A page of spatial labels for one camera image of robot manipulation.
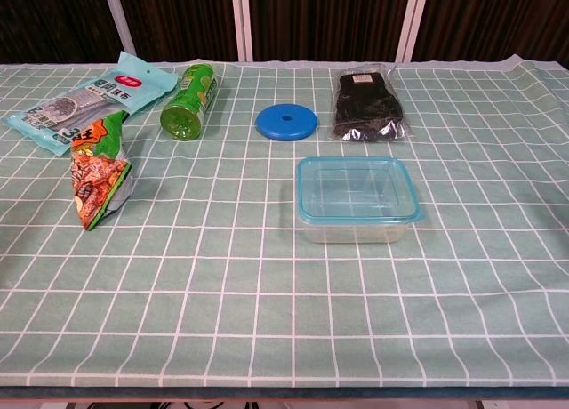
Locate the teal dishcloth package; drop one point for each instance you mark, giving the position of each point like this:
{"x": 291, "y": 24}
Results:
{"x": 111, "y": 93}

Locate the green orange snack bag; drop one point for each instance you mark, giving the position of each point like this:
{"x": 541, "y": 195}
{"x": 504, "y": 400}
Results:
{"x": 98, "y": 178}

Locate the green cylindrical snack can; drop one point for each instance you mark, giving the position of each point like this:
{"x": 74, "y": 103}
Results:
{"x": 191, "y": 102}

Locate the white screen frame post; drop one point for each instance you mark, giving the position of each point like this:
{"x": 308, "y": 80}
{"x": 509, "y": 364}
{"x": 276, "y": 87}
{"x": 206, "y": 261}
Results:
{"x": 242, "y": 22}
{"x": 411, "y": 22}
{"x": 117, "y": 18}

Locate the clear blue-rimmed plastic container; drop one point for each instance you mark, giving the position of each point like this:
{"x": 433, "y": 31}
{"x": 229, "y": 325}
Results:
{"x": 355, "y": 191}

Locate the black gloves in clear bag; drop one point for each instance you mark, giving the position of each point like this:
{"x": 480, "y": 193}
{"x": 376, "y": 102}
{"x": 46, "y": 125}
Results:
{"x": 366, "y": 102}

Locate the green white checked tablecloth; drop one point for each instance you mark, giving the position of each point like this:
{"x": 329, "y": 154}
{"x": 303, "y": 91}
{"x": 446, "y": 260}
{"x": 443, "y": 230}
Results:
{"x": 249, "y": 302}

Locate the blue round lid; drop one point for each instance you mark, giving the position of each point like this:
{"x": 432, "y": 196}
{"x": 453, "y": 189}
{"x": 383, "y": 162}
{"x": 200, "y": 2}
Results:
{"x": 275, "y": 124}

